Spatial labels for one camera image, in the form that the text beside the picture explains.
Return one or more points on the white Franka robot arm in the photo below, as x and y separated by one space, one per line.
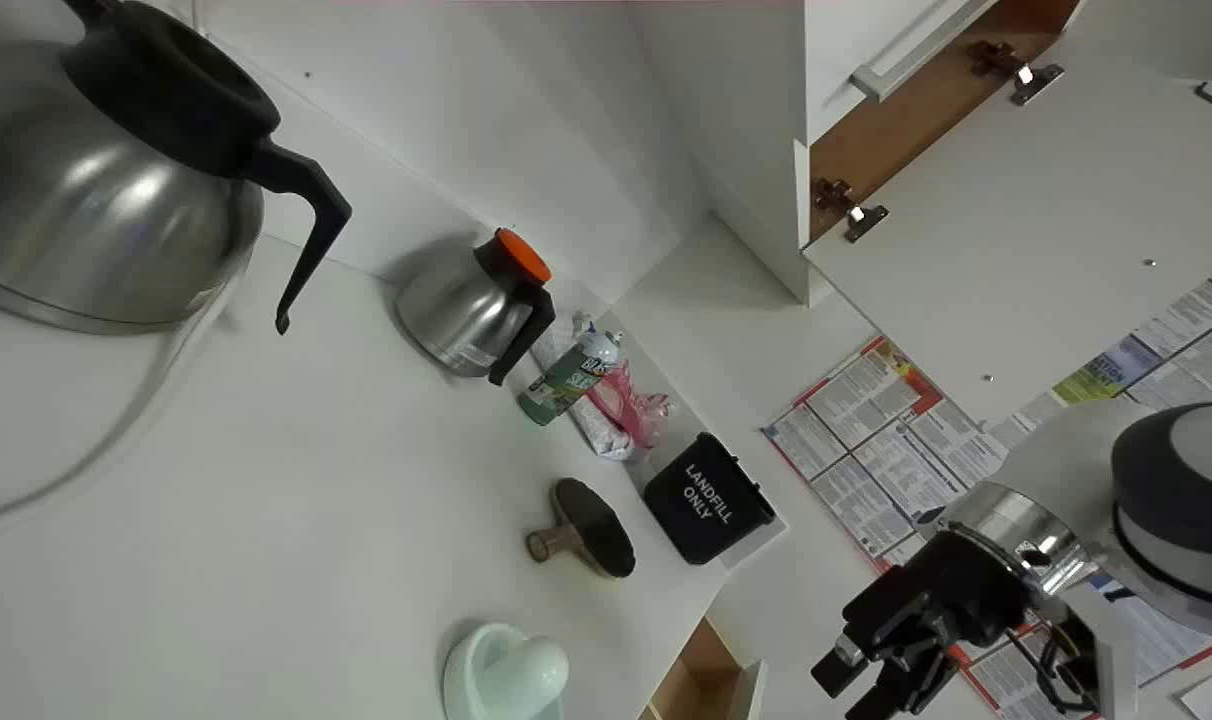
1177 504

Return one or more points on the printed wall poster red border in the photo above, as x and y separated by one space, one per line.
869 455

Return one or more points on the printed sheet on door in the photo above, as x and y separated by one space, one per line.
1166 346

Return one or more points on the small steel pot orange lid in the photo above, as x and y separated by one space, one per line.
451 313

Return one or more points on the printed papers red edge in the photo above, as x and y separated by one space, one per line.
1166 644

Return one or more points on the black landfill bin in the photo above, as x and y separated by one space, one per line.
707 503

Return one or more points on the large steel coffee pot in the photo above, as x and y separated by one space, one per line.
87 201

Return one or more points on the pink bottle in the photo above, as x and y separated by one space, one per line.
625 403

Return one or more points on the mint green heart-shaped dish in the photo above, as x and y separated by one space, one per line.
498 675

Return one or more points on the metal cabinet hinge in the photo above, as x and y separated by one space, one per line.
1034 80
867 220

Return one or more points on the white wall cabinet wooden inside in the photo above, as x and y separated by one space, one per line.
749 122

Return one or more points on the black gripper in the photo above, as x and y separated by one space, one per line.
950 594

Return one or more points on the white cabinet door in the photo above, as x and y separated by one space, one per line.
1031 241

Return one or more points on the white sugar packet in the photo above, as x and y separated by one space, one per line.
601 432

